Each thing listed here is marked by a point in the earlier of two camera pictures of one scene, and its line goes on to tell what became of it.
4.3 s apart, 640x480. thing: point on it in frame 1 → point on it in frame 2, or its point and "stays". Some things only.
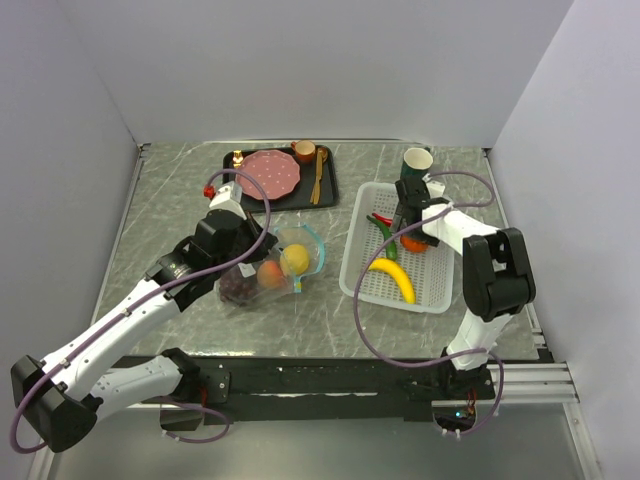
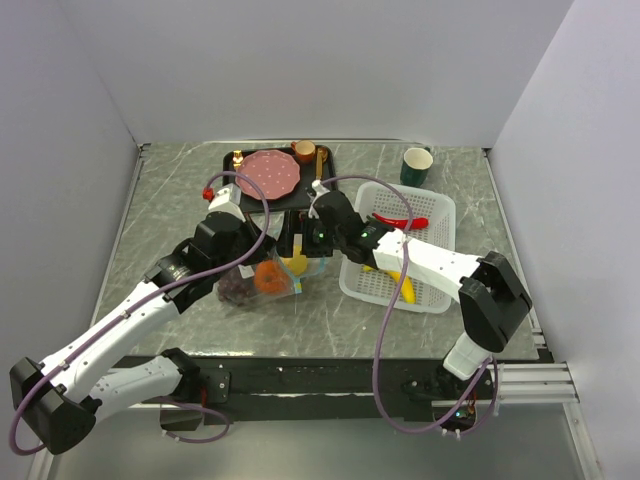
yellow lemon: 294,258 stays
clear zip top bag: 273,279 stays
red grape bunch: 236,289 stays
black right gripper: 419,237 → 299,222
